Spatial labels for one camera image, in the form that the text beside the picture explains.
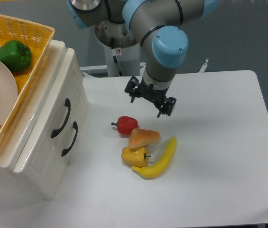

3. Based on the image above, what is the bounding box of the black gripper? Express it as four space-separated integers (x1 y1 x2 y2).
124 76 176 118

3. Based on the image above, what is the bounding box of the white drawer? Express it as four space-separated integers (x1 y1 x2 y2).
40 90 88 199
13 48 82 173

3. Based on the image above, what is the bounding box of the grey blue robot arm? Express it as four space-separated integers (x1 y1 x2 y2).
66 0 218 115

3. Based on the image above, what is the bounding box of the white drawer cabinet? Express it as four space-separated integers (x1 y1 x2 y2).
0 39 89 200

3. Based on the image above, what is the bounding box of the red bell pepper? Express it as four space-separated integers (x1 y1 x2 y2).
111 116 139 135

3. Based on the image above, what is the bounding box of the orange toast slice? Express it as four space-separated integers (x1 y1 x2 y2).
128 128 161 149

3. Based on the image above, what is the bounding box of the yellow bell pepper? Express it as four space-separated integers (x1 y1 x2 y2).
121 147 151 168

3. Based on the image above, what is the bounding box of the yellow banana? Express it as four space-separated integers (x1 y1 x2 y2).
131 136 177 179

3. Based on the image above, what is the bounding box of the green bell pepper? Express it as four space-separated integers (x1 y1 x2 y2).
0 40 32 72

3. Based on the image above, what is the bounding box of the yellow woven basket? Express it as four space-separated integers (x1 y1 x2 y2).
0 14 55 142

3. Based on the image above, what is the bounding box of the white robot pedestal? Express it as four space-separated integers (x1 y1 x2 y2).
94 20 141 77

